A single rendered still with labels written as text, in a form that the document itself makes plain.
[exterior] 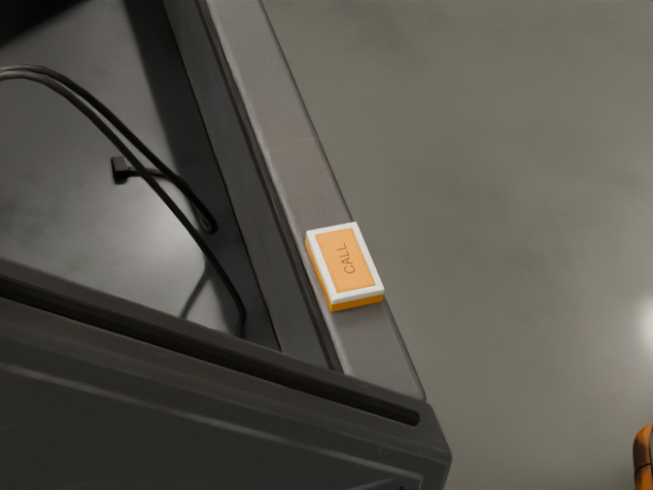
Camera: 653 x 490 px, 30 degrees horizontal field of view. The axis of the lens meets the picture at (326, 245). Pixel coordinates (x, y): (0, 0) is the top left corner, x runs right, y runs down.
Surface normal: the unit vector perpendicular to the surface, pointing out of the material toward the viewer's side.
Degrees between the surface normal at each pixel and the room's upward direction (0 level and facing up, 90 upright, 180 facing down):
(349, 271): 0
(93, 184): 0
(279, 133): 0
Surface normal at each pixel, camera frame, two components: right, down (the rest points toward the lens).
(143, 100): 0.07, -0.63
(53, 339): 0.76, -0.20
